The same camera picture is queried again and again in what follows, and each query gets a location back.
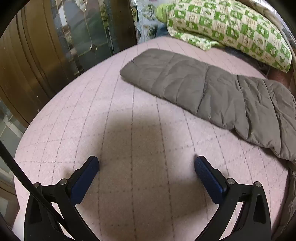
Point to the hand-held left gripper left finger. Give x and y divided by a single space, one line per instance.
84 180

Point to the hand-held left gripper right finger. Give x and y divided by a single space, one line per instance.
208 180

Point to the grey padded jacket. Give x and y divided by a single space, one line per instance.
185 88

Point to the pink quilted bed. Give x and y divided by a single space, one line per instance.
143 192

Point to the wooden wardrobe with glass doors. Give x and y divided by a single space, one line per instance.
34 58

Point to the green patterned pillow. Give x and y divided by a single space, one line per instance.
231 27

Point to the clear printed plastic bag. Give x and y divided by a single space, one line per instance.
150 23

